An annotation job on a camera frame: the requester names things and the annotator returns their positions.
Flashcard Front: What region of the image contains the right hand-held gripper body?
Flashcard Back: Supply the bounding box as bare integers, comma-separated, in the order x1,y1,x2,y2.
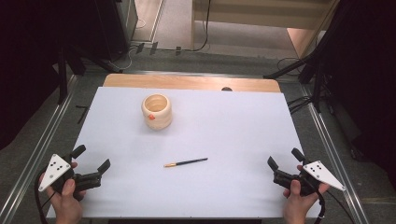
272,160,347,198

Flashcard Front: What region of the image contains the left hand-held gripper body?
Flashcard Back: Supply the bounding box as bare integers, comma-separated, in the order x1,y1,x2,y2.
37,153,103,195

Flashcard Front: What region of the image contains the cream ringed pen holder cup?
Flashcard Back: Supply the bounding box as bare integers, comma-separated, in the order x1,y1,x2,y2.
141,92,173,131

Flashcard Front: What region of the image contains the blue pencil with gold end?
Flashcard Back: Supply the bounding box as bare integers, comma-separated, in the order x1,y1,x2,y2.
163,157,209,169

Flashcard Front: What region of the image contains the person's left hand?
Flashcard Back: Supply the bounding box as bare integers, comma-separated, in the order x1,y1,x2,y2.
46,161,89,224

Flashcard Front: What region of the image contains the person's right hand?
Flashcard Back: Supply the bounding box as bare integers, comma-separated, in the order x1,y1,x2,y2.
281,164,331,224

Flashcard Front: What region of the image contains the white table mat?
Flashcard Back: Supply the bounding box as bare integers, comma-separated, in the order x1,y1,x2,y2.
46,86,322,219

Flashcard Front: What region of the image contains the wooden table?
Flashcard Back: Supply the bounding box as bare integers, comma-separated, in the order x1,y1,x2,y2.
102,73,282,94

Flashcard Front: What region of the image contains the light wooden furniture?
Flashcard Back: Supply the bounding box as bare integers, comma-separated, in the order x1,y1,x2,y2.
190,0,341,59

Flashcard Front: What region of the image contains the metal floor rail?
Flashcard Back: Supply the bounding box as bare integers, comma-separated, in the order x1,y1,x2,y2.
299,84,371,224
0,74,79,224

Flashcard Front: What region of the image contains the right hand-held gripper cable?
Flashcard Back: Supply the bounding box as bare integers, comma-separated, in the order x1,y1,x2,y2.
313,189,327,224

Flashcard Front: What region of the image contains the hand-held gripper cable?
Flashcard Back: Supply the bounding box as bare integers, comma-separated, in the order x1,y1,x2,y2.
34,173,50,224
313,189,327,224

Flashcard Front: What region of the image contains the left hand-held gripper cable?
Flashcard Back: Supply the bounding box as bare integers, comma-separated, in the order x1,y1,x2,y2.
34,173,50,224

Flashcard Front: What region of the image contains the bundle of black floor cables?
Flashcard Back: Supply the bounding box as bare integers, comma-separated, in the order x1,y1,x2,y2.
287,94,314,116

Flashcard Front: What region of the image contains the black hanging power cable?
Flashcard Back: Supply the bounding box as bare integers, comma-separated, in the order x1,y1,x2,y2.
178,0,213,53

